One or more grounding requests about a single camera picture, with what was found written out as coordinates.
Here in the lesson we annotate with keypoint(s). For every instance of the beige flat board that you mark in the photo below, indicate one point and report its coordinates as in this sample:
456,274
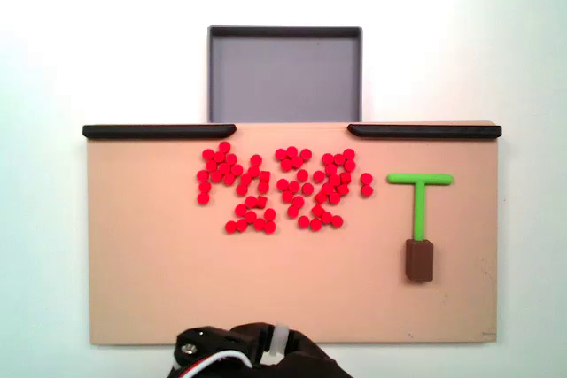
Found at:
155,263

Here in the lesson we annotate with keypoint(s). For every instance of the red plastic disc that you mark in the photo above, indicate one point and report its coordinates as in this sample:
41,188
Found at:
342,188
319,175
251,201
281,154
255,159
337,221
270,214
231,159
287,164
282,184
366,179
202,175
305,154
326,218
237,169
303,221
264,185
228,179
306,188
327,188
318,210
240,209
328,159
331,169
291,151
220,156
350,165
211,165
334,179
349,153
246,179
366,190
208,154
241,225
242,190
260,201
230,226
335,198
297,202
292,211
346,177
215,175
259,224
265,175
250,216
203,198
226,168
320,198
339,159
288,195
302,175
297,161
293,186
224,146
315,224
252,171
269,227
204,186

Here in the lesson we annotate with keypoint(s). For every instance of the grey square tray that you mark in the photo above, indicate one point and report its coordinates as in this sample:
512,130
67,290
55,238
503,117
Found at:
283,81

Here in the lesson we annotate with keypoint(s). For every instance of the black rail strip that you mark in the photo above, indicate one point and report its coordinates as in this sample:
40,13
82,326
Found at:
425,132
155,132

